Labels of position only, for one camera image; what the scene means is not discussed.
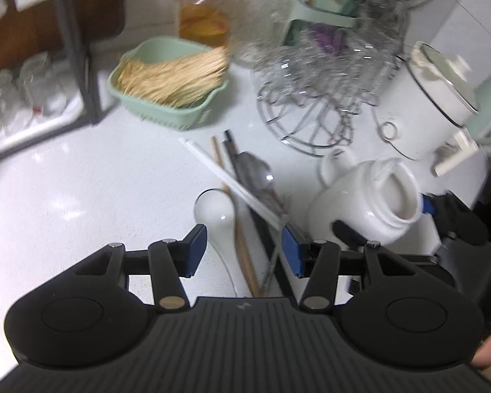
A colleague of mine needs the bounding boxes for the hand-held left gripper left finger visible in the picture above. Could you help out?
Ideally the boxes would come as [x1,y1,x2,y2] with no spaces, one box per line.
[71,224,209,311]

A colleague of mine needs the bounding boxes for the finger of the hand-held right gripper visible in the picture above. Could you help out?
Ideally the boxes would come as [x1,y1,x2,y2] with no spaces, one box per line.
[331,220,367,250]
[421,192,488,247]

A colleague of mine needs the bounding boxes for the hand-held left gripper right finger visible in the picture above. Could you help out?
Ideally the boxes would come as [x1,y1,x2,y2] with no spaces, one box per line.
[282,224,422,311]

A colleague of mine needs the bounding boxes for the white ceramic jar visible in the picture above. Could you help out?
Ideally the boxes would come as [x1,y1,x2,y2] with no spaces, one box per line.
[308,146,425,247]

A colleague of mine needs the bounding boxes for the white ceramic spoon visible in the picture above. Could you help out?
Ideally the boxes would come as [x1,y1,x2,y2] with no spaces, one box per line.
[194,188,239,297]

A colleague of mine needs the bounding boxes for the white chopstick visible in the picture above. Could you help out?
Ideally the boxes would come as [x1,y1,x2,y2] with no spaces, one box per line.
[188,140,286,224]
[179,137,281,230]

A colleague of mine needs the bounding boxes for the metal spoon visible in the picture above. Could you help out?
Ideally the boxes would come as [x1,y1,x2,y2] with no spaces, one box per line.
[235,151,288,215]

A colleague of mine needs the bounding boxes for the pale green cup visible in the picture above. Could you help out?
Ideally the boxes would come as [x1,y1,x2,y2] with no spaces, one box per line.
[465,74,491,147]

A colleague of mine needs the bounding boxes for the white electric cooker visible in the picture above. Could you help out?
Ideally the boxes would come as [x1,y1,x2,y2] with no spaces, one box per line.
[374,41,481,162]

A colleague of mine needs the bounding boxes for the green plastic basket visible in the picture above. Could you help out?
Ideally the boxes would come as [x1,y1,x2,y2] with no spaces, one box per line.
[107,37,230,132]

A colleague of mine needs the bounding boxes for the bundle of pale thin sticks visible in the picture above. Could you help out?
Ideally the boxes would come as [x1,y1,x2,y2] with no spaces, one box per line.
[117,47,230,109]

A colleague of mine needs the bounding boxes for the purple lid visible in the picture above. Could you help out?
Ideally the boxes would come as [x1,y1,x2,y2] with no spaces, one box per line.
[311,24,348,56]

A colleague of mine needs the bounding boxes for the glass cups on shelf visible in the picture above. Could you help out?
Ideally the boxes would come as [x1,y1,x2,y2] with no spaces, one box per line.
[0,98,86,160]

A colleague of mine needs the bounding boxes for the green utensil holder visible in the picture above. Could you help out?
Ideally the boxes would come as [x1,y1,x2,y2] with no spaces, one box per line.
[284,0,361,46]

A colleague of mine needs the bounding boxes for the tall textured glass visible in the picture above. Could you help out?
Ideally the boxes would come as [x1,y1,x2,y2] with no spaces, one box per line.
[235,0,305,64]

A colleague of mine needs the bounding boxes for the black dish rack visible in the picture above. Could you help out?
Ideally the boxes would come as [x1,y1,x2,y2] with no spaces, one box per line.
[0,0,104,168]

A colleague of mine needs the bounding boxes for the wooden cutting board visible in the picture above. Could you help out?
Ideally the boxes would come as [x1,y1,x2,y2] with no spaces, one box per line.
[0,0,125,84]

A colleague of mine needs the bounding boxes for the wire cup rack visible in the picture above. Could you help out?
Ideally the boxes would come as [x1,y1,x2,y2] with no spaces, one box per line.
[256,28,406,157]

